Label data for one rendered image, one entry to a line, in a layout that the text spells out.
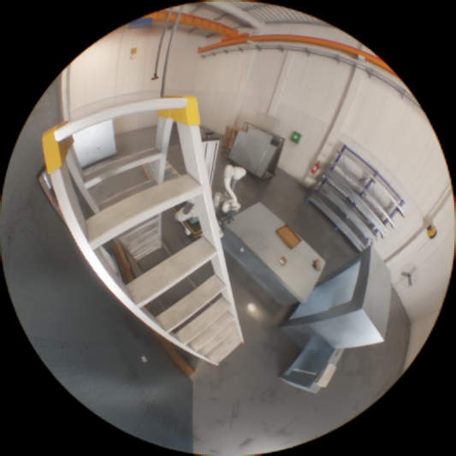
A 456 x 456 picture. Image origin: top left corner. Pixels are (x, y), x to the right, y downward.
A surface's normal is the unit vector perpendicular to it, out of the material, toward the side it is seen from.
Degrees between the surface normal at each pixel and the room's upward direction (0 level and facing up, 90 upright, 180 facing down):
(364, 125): 90
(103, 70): 90
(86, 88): 90
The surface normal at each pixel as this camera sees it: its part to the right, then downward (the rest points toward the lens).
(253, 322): 0.20, -0.61
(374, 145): -0.76, 0.40
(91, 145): 0.62, 0.68
